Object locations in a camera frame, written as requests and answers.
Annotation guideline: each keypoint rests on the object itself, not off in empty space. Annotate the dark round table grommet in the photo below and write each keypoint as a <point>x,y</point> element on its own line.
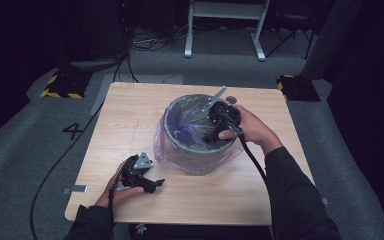
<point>231,99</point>

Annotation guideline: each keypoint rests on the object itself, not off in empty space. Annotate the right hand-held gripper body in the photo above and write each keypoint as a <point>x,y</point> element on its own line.
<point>225,115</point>

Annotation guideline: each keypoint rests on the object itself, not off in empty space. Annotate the dark folding chair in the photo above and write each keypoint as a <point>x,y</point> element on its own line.
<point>293,23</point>

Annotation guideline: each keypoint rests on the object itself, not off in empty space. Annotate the dark equipment stand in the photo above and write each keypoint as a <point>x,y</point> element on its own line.
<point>93,33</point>

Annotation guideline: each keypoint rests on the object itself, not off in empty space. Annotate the black yellow striped base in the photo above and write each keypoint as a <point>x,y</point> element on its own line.
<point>298,88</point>
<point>65,86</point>

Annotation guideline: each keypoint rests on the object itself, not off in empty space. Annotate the grey pillar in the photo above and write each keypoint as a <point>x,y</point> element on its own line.
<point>330,40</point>

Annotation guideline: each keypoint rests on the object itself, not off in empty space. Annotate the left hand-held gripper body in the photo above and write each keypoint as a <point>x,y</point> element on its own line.
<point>140,166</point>

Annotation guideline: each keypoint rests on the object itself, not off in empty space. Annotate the green ribbed trash bin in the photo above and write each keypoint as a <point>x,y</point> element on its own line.
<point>200,171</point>

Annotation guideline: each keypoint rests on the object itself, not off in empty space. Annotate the purple plastic bag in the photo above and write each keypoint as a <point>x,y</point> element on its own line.
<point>186,123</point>

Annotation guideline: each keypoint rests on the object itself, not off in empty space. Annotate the white metal stand frame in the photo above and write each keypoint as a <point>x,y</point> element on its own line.
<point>225,10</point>

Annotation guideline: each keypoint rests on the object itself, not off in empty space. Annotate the person's right hand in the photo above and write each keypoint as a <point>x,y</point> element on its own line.
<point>256,130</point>

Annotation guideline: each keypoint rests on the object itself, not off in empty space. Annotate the person's left hand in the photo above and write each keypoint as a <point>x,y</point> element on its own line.
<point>115,191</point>

